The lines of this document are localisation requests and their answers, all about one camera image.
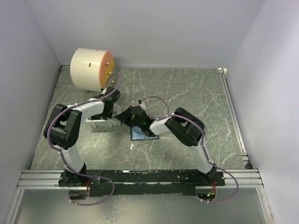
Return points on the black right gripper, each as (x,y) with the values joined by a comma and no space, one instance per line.
(124,117)

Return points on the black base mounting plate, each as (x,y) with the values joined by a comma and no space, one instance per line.
(136,189)

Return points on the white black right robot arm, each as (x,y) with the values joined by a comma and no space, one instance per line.
(188,129)

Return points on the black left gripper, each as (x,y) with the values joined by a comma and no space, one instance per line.
(108,115)

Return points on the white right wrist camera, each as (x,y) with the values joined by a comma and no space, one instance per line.
(142,104)

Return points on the aluminium extrusion rail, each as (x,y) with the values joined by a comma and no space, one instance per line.
(48,179)

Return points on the blue leather card holder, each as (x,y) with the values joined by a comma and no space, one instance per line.
(136,134)

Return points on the white round mini drawer cabinet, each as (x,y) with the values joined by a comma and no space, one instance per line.
(91,68)

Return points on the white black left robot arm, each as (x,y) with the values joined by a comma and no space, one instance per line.
(62,131)

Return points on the white plastic card tray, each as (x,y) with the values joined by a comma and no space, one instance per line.
(106,122)

